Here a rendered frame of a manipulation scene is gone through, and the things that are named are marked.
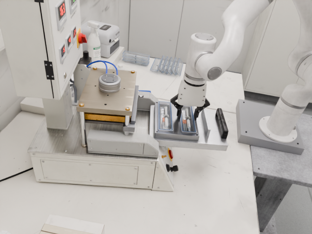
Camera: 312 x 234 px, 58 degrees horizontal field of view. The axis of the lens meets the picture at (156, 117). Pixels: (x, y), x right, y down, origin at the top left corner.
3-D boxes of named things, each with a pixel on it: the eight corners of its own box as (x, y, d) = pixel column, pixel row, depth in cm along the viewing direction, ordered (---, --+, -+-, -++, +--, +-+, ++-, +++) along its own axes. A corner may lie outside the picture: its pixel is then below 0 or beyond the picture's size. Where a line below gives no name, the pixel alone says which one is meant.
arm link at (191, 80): (207, 68, 102) (205, 75, 104) (183, 65, 101) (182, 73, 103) (211, 80, 95) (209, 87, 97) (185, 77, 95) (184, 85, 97)
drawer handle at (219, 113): (221, 138, 107) (224, 130, 105) (215, 114, 119) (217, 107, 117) (226, 139, 107) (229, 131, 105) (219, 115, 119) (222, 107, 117)
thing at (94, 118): (81, 122, 99) (80, 100, 93) (93, 88, 117) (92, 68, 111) (130, 126, 100) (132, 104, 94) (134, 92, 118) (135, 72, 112)
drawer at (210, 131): (148, 146, 105) (150, 131, 100) (149, 111, 123) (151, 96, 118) (225, 152, 107) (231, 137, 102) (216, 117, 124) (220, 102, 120)
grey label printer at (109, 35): (76, 51, 190) (74, 27, 180) (90, 41, 206) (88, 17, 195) (109, 59, 186) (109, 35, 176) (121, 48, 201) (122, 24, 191)
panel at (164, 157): (173, 187, 114) (158, 157, 103) (170, 137, 137) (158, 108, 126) (178, 186, 113) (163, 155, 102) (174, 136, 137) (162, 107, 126)
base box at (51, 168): (36, 183, 109) (29, 152, 99) (62, 122, 139) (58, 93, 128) (173, 192, 112) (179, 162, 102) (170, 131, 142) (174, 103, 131)
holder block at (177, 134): (153, 138, 104) (154, 132, 102) (154, 106, 120) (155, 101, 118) (198, 141, 105) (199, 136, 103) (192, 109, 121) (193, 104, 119)
